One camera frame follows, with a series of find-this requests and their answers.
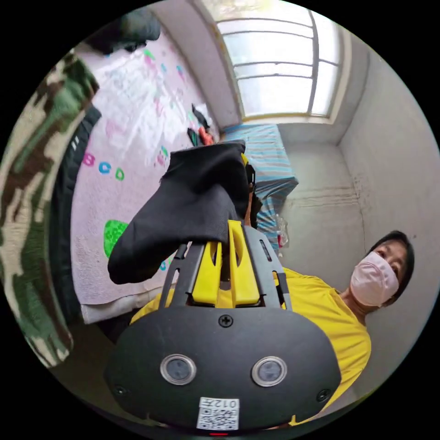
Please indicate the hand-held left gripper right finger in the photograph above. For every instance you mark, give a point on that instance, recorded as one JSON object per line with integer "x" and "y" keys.
{"x": 244, "y": 271}

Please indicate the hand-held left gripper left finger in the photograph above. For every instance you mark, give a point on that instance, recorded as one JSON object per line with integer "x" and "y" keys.
{"x": 207, "y": 275}

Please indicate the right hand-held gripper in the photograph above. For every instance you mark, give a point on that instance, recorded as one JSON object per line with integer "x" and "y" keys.
{"x": 252, "y": 185}

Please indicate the black pants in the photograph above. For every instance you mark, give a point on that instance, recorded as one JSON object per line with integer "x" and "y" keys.
{"x": 185, "y": 209}

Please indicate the blue striped covered furniture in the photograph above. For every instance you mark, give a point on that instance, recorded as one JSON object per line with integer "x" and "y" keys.
{"x": 271, "y": 161}

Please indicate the small heap of colourful clothes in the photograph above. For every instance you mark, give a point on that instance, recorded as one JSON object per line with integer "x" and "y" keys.
{"x": 202, "y": 129}

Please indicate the person's body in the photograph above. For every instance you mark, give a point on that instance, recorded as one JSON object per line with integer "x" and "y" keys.
{"x": 326, "y": 309}

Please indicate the window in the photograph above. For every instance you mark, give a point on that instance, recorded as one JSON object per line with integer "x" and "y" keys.
{"x": 275, "y": 62}

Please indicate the bed with pink printed sheet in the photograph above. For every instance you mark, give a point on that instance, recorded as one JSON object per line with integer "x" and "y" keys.
{"x": 137, "y": 103}

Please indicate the black garment with white stripes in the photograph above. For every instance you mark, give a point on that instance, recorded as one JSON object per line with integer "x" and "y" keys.
{"x": 65, "y": 192}

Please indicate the pile of clothes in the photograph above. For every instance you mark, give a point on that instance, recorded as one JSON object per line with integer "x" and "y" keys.
{"x": 134, "y": 31}

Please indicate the camouflage garment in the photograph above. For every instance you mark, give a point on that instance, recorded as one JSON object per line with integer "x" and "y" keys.
{"x": 27, "y": 206}

